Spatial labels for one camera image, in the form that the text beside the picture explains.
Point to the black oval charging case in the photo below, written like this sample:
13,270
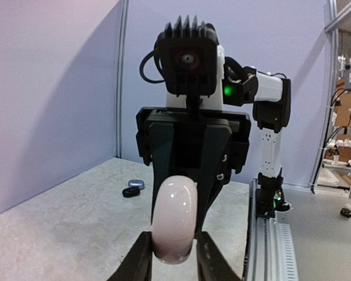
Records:
131,192

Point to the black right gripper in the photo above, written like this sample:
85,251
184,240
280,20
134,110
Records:
155,144

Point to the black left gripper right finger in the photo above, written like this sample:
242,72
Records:
212,266

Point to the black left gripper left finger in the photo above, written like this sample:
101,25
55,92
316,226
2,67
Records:
137,264

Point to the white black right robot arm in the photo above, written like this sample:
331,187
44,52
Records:
265,98

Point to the aluminium corner frame post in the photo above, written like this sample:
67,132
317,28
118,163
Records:
330,77

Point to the aluminium front rail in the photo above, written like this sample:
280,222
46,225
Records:
270,253

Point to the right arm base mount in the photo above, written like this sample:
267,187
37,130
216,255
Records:
270,196

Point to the aluminium left frame post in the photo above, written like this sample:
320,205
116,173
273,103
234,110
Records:
119,75

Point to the background white robot equipment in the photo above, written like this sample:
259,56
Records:
337,146

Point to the lavender oval charging case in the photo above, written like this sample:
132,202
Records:
136,183

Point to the round white pink case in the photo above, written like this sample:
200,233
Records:
174,220

